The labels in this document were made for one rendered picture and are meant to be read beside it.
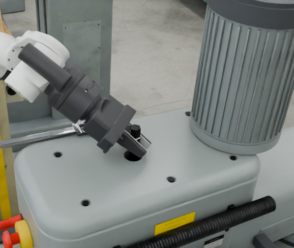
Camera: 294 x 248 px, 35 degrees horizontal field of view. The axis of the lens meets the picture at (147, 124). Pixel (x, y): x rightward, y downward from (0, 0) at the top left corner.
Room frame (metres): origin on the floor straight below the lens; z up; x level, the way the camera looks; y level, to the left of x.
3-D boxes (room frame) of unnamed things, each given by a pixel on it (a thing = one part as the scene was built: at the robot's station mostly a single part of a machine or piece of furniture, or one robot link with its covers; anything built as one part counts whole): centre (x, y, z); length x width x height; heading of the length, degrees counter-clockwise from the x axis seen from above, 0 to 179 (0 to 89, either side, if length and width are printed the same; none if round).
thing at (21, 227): (0.61, 0.22, 1.76); 0.06 x 0.02 x 0.06; 31
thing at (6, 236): (0.59, 0.24, 1.76); 0.04 x 0.03 x 0.04; 31
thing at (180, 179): (0.73, 0.01, 1.81); 0.47 x 0.26 x 0.16; 121
